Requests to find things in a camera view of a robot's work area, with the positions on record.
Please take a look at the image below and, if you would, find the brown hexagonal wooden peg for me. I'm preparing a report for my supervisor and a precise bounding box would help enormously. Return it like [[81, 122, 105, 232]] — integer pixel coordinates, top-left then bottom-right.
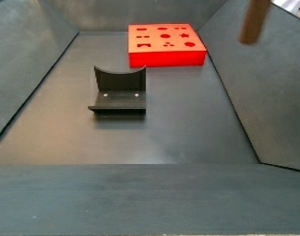
[[239, 0, 271, 44]]

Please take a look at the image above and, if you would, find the red shape sorting board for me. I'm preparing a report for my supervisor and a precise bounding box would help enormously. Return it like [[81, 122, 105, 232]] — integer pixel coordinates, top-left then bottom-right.
[[128, 24, 208, 67]]

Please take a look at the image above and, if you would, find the black curved plastic holder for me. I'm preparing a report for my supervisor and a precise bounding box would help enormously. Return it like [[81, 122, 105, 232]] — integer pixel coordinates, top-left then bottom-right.
[[88, 67, 147, 112]]

